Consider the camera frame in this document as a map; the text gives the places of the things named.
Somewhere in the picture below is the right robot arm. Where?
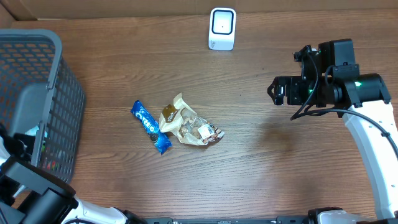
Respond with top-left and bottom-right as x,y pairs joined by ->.
267,39 -> 397,223

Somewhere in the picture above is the white barcode scanner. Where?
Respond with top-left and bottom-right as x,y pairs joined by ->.
208,7 -> 236,51

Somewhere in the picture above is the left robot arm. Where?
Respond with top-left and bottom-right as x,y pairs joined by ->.
1,125 -> 147,224

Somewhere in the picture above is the blue Oreo cookie pack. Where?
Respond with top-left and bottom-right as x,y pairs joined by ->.
131,100 -> 172,154

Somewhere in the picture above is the grey plastic mesh basket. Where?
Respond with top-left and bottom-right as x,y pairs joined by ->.
1,29 -> 86,182

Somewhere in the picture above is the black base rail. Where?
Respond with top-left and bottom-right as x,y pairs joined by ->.
144,215 -> 318,224

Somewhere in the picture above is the beige nut snack bag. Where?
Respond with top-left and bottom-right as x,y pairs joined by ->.
159,93 -> 224,146

